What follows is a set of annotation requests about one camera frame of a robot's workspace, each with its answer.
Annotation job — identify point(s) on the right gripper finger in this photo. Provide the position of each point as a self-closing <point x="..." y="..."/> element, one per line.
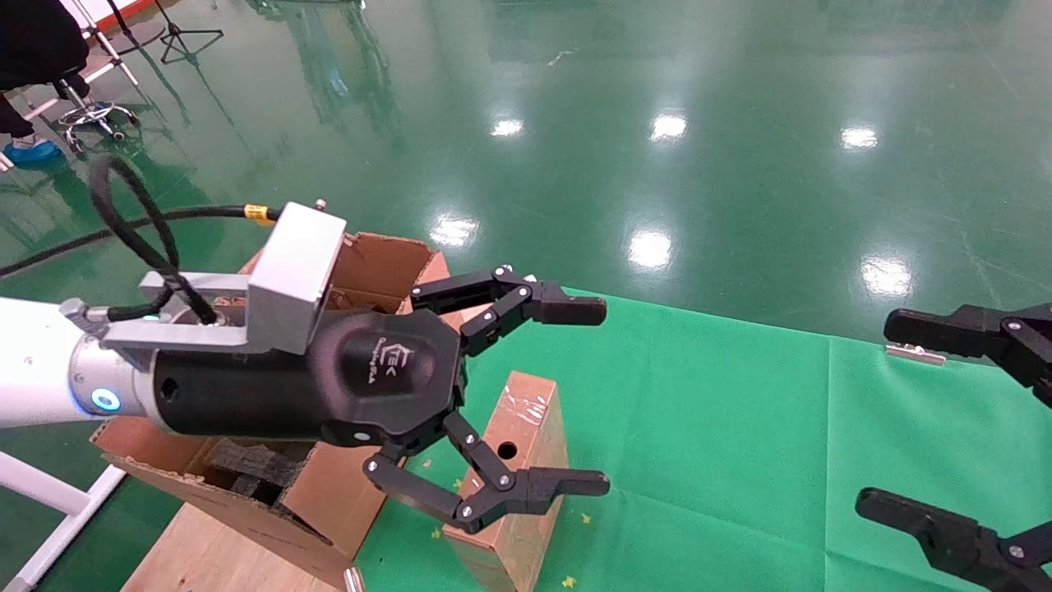
<point x="945" y="538"/>
<point x="945" y="330"/>

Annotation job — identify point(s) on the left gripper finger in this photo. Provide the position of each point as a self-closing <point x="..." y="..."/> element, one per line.
<point x="567" y="483"/>
<point x="567" y="310"/>

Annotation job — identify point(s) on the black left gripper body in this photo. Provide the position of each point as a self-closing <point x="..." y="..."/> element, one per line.
<point x="246" y="395"/>

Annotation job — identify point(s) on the small long cardboard box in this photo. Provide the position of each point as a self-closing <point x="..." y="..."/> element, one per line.
<point x="534" y="543"/>

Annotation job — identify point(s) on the large open cardboard carton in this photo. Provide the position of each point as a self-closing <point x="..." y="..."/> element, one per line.
<point x="329" y="501"/>

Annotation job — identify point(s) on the silver cloth clip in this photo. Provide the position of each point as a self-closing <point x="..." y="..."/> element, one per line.
<point x="353" y="580"/>
<point x="925" y="356"/>

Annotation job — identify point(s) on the black foam block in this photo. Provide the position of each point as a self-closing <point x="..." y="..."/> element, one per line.
<point x="255" y="464"/>

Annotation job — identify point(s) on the green table cloth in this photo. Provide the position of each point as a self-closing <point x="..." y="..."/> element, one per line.
<point x="740" y="452"/>

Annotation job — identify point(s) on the chrome swivel stool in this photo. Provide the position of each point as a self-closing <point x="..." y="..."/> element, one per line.
<point x="97" y="113"/>

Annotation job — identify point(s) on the blue shoe cover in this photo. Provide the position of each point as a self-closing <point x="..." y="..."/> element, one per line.
<point x="33" y="153"/>

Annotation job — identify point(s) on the black tripod stand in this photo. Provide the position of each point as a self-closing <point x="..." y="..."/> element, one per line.
<point x="173" y="30"/>

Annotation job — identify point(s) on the black round base stand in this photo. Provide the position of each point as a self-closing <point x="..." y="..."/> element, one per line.
<point x="141" y="37"/>

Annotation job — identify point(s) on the seated person in black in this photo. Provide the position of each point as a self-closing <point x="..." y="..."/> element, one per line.
<point x="33" y="37"/>

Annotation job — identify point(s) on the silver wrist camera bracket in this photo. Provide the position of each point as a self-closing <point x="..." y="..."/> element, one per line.
<point x="296" y="263"/>

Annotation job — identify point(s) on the white floor frame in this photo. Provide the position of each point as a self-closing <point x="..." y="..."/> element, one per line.
<point x="41" y="485"/>

